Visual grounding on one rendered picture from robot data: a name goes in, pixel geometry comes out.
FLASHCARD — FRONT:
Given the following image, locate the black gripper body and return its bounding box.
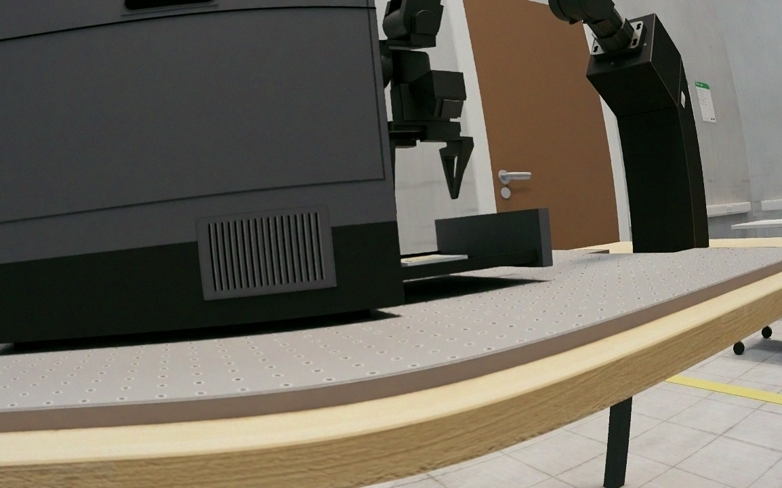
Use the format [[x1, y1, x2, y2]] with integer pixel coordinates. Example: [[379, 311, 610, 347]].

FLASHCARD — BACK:
[[388, 121, 474, 148]]

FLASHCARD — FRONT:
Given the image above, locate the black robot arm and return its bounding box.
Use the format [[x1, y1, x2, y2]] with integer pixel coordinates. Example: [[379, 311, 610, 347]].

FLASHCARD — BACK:
[[379, 0, 647, 121]]

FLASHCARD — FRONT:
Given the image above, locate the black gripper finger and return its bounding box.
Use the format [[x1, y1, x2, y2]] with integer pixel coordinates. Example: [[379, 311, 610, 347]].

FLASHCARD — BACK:
[[390, 142, 395, 189], [439, 141, 474, 199]]

